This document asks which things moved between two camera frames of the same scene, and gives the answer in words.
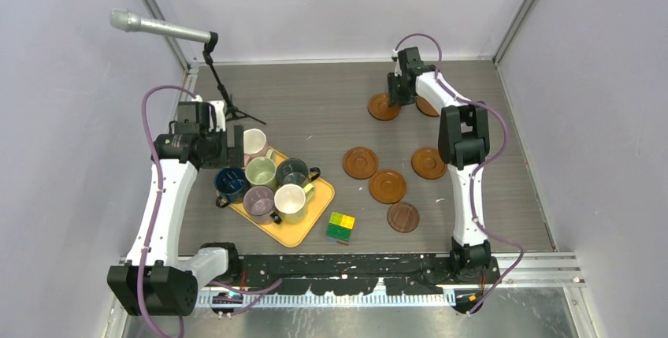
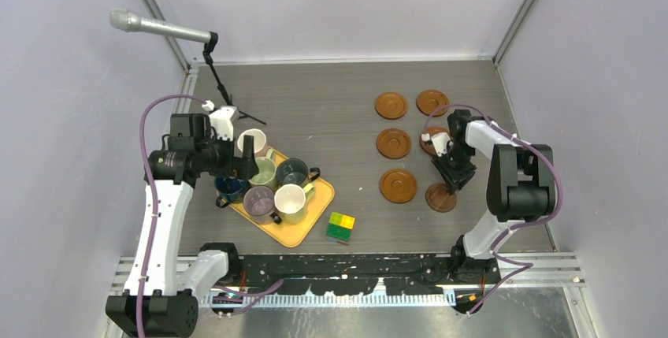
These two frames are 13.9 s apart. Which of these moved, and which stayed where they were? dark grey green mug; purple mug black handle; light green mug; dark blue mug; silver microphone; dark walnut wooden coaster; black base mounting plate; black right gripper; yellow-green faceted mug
Moved: black right gripper; dark walnut wooden coaster
Stayed: light green mug; black base mounting plate; dark blue mug; silver microphone; dark grey green mug; purple mug black handle; yellow-green faceted mug
